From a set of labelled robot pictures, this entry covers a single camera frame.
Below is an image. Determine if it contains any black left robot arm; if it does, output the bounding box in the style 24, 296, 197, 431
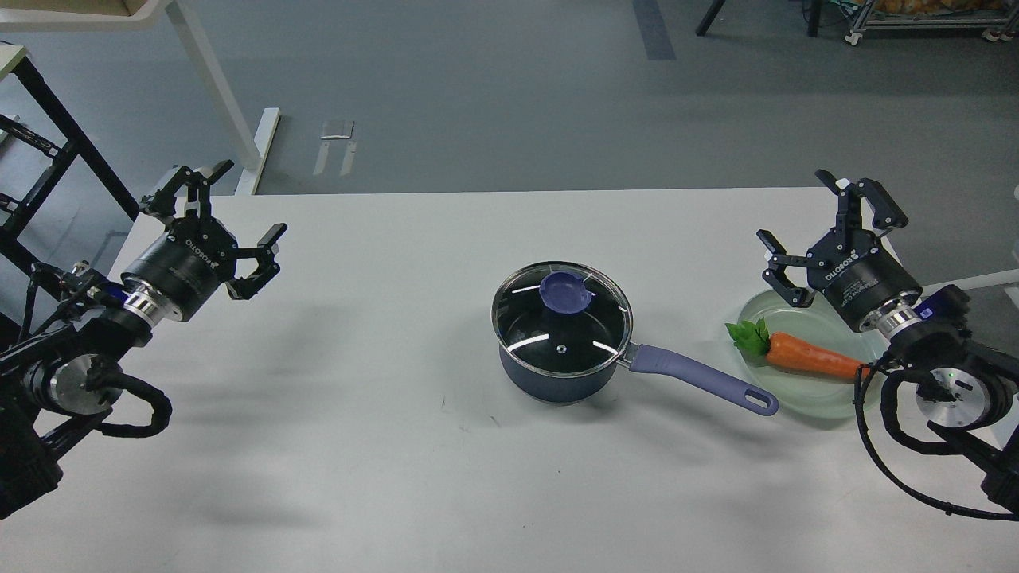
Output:
1, 160, 287, 518

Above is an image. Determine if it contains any white table frame leg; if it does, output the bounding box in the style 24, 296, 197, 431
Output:
1, 1, 283, 196

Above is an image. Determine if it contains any dark blue saucepan purple handle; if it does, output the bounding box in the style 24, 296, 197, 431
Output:
492, 261, 779, 417

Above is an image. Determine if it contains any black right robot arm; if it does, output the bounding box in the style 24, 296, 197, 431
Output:
757, 170, 1017, 522

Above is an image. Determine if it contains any black metal rack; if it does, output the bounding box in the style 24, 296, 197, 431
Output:
1, 45, 141, 275

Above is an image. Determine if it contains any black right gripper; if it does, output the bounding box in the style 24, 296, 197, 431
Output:
756, 169, 924, 333

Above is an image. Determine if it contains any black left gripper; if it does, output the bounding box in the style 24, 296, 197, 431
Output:
121, 160, 288, 322

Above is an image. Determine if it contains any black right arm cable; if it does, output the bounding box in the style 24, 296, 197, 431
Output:
853, 362, 1019, 522

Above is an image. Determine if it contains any orange toy carrot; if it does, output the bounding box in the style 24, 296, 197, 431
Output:
725, 319, 871, 381

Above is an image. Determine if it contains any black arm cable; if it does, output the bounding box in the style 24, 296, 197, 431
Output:
86, 362, 174, 439
853, 362, 1019, 522

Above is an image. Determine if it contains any pale green glass plate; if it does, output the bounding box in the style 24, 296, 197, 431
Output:
735, 290, 887, 419

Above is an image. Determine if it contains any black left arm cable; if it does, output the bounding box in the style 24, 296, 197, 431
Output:
86, 362, 174, 439

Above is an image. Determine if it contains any metal wheeled cart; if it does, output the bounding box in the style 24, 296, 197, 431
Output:
844, 1, 1018, 46

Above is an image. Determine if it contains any glass lid purple knob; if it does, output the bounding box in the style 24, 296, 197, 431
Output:
491, 261, 633, 377

